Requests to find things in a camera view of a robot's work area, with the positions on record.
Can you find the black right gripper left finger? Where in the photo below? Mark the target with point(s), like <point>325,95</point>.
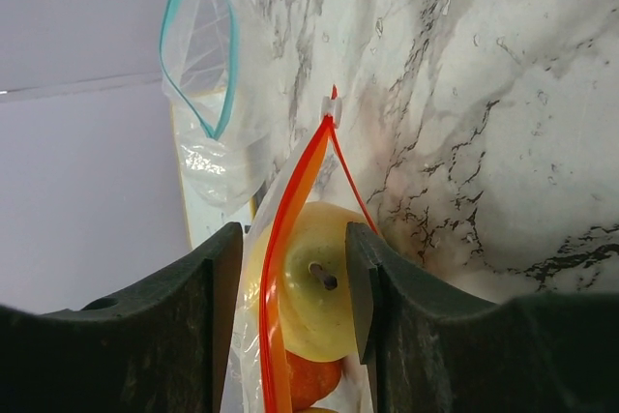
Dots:
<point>158,345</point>

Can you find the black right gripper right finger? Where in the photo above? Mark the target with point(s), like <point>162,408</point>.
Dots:
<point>431,347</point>

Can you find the fake tan pear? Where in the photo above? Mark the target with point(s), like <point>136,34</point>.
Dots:
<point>315,310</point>

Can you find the orange zip clear bag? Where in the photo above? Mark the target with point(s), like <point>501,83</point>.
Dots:
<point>258,363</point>

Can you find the blue zip clear bag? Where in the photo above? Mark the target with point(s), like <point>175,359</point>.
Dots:
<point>218,73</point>

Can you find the fake orange tomato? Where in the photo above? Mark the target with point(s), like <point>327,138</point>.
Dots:
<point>311,381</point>

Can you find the fake yellow lemon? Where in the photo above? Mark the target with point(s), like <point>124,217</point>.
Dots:
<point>317,410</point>

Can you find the yellow framed whiteboard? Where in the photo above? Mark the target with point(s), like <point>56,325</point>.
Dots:
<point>203,220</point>

